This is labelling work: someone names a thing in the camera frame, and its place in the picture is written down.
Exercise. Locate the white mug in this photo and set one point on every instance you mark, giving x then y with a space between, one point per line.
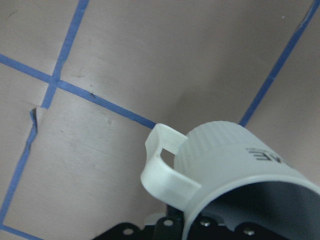
222 169

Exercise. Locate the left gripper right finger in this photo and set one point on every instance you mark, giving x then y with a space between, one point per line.
213 227

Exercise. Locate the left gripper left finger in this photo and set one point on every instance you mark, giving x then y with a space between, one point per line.
157 226

